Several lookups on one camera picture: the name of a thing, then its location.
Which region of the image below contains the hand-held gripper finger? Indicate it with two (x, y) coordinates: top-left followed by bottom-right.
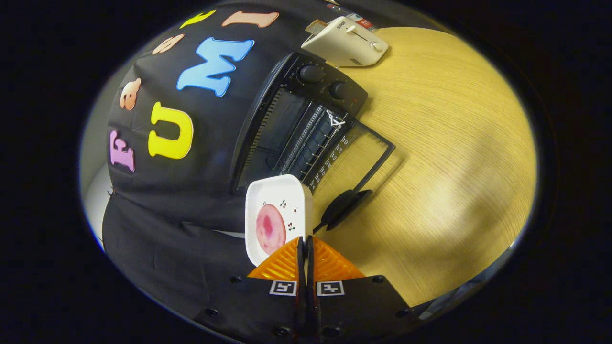
(201, 236), (307, 342)
(306, 235), (416, 341)

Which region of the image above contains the pink ham slice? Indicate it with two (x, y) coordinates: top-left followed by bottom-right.
(255, 204), (287, 255)

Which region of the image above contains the white square plate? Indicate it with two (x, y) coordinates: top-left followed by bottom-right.
(245, 174), (314, 267)

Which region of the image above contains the black toaster oven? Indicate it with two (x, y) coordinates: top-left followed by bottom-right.
(229, 52), (396, 232)

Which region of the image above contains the white toaster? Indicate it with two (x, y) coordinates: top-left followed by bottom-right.
(301, 16), (389, 68)

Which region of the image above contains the black backdrop cloth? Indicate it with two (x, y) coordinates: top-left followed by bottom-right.
(101, 0), (364, 330)

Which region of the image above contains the clear water bottle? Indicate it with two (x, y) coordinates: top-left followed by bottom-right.
(330, 4), (379, 32)

